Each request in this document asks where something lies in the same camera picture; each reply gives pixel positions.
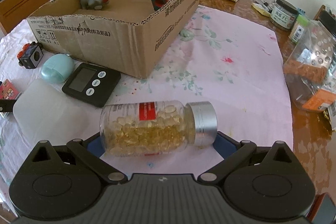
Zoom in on glass jar black lid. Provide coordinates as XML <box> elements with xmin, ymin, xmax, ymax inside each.
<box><xmin>270</xmin><ymin>0</ymin><xmax>298</xmax><ymax>31</ymax></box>

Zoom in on pink card pack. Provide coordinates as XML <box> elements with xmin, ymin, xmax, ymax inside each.
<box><xmin>0</xmin><ymin>79</ymin><xmax>21</xmax><ymax>100</ymax></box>

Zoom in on brown cardboard box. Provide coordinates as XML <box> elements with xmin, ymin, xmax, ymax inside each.
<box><xmin>27</xmin><ymin>0</ymin><xmax>199</xmax><ymax>79</ymax></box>

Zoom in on black digital timer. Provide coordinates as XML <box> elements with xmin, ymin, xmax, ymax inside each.
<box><xmin>62</xmin><ymin>63</ymin><xmax>121</xmax><ymax>107</ymax></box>

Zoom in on light blue oval case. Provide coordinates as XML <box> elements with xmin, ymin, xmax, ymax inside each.
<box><xmin>41</xmin><ymin>54</ymin><xmax>75</xmax><ymax>84</ymax></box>

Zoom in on white plastic bottle green label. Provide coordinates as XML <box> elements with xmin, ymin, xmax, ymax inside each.
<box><xmin>13</xmin><ymin>79</ymin><xmax>88</xmax><ymax>145</ymax></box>

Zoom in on clear jar of capsules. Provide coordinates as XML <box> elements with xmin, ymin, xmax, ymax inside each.
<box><xmin>100</xmin><ymin>101</ymin><xmax>218</xmax><ymax>157</ymax></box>

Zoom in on large clear snack jar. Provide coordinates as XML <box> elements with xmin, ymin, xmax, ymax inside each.
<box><xmin>283</xmin><ymin>20</ymin><xmax>335</xmax><ymax>112</ymax></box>

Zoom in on black toy cube orange wheels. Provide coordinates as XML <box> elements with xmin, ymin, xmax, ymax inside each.
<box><xmin>17</xmin><ymin>42</ymin><xmax>43</xmax><ymax>69</ymax></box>

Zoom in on pink floral tablecloth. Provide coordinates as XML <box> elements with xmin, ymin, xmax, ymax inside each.
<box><xmin>1</xmin><ymin>5</ymin><xmax>293</xmax><ymax>210</ymax></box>

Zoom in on small green label box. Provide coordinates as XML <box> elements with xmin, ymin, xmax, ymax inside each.
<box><xmin>289</xmin><ymin>14</ymin><xmax>310</xmax><ymax>44</ymax></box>

